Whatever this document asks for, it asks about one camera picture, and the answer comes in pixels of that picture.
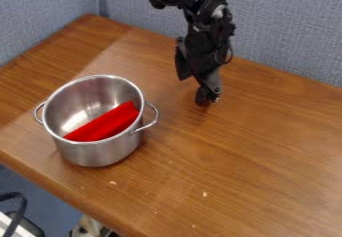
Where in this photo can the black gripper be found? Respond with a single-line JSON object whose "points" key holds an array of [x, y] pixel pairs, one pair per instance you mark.
{"points": [[200, 54]]}

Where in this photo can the red block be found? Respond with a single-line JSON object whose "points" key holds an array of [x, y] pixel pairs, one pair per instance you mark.
{"points": [[107, 125]]}

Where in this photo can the stainless steel pot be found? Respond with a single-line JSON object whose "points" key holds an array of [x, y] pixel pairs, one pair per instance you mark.
{"points": [[79, 102]]}

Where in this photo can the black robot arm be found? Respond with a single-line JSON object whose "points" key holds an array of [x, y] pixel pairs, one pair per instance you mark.
{"points": [[203, 14]]}

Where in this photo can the white black object under table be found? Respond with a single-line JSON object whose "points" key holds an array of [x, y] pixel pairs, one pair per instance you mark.
{"points": [[89, 228]]}

